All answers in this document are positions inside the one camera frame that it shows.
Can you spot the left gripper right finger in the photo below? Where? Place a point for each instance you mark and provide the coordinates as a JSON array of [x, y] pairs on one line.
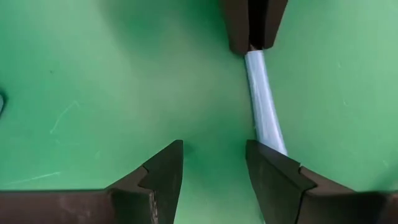
[[311, 205]]

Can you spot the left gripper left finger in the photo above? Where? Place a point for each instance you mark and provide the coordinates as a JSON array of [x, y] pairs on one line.
[[140, 199]]

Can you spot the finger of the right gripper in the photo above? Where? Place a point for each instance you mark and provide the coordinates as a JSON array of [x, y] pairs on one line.
[[236, 25], [273, 18]]

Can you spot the green table mat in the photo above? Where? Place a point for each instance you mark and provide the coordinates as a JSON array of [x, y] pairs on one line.
[[93, 93]]

